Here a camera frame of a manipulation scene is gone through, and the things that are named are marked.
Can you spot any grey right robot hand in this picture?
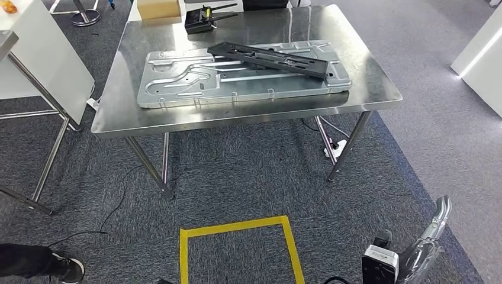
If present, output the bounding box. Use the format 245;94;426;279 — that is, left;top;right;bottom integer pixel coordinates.
372;195;453;284

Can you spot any black plastic panel part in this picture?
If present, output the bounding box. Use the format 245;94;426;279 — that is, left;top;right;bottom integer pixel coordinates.
207;41;329;80

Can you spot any steel workbench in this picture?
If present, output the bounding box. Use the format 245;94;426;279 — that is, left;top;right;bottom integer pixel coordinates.
91;4;404;199

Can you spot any white cabinet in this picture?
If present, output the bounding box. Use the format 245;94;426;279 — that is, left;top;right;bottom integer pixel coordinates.
450;4;502;118

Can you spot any yellow floor tape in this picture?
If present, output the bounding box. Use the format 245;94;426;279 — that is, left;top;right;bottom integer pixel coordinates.
179;215;306;284

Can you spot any stamped metal plate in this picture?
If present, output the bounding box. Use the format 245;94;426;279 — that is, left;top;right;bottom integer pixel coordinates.
136;40;353;109

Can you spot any black zip case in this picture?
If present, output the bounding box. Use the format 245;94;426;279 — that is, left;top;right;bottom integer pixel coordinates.
242;0;290;11

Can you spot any black remote controller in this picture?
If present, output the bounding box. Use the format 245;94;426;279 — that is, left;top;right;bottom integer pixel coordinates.
184;3;239;35

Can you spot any cardboard box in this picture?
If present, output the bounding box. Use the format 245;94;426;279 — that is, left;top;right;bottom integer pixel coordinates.
136;0;183;20

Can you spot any white table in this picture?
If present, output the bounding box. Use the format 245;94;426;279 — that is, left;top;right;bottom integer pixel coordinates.
127;0;244;22

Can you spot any steel side table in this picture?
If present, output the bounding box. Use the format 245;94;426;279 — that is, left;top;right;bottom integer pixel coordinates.
0;30;83;215

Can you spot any person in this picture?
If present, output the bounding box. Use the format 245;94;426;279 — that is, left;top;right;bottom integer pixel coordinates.
0;243;85;284

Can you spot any chrome stanchion base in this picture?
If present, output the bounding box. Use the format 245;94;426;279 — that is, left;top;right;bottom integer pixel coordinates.
70;0;102;27

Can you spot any white board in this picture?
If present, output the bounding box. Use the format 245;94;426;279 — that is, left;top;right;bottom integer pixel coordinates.
0;0;96;126

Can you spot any white floor tape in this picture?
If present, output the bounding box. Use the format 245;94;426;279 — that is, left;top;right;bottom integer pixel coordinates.
49;0;99;15

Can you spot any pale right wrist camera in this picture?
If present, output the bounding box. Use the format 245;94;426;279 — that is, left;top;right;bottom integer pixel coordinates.
361;244;400;284

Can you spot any black power cable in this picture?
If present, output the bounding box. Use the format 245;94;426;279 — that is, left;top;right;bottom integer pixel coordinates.
301;117;339;150

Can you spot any black floor cable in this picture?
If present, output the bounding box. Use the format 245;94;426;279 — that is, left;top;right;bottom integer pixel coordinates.
47;164;144;248

